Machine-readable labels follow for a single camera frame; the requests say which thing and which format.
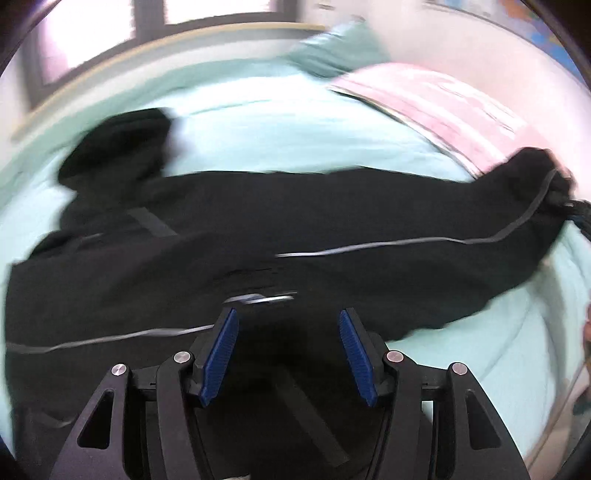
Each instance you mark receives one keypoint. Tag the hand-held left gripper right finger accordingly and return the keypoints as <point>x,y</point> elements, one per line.
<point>356,355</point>

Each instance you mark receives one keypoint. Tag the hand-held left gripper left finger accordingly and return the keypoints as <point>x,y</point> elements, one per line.
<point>220,355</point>

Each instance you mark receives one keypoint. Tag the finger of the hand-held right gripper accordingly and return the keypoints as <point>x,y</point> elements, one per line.
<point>580,218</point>

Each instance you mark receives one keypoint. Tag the black jacket with grey piping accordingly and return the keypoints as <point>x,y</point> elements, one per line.
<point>277,217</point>

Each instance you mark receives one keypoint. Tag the pink pillow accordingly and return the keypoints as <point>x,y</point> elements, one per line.
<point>438,106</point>

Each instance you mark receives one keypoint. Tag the mint green bed sheet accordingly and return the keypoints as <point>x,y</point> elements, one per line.
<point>277,134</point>

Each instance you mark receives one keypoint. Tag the green pillow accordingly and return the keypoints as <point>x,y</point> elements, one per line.
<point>341,50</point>

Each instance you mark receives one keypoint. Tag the window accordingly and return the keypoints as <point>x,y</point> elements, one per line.
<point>92,37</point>

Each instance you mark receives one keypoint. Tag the wall poster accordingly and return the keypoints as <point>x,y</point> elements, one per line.
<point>531,23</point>

